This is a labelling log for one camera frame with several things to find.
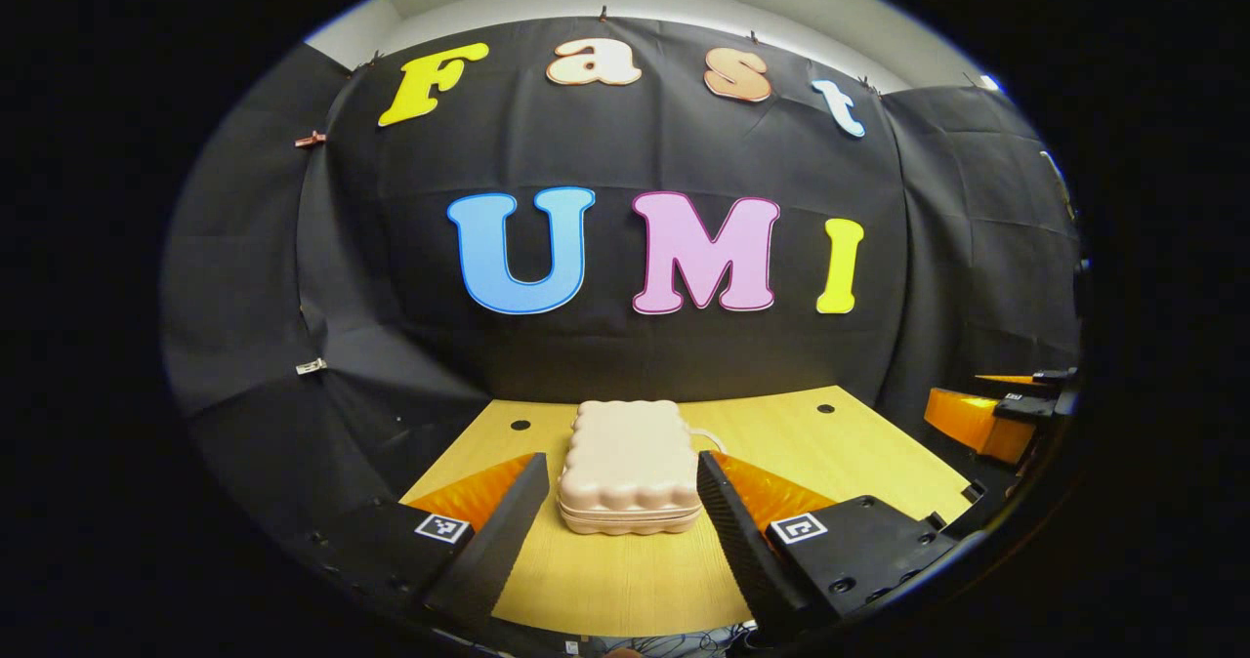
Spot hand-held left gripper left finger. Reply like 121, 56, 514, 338
293, 451, 551, 630

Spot black backdrop cloth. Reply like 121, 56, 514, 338
161, 16, 1085, 542

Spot pink scalloped suitcase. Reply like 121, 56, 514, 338
557, 399, 729, 537

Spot dark floor cables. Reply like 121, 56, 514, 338
562, 622, 758, 657

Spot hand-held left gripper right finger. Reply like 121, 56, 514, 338
695, 449, 963, 639

